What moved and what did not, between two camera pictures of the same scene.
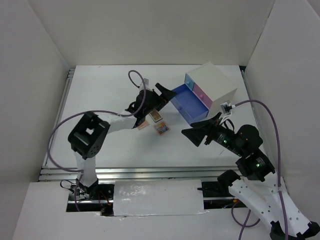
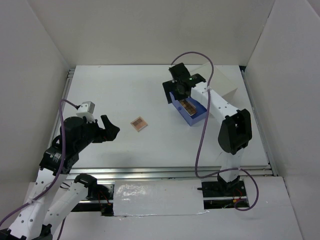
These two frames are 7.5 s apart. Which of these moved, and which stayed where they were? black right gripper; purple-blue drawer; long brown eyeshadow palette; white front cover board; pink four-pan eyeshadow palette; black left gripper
Moved: black right gripper; long brown eyeshadow palette; black left gripper
Stayed: pink four-pan eyeshadow palette; purple-blue drawer; white front cover board
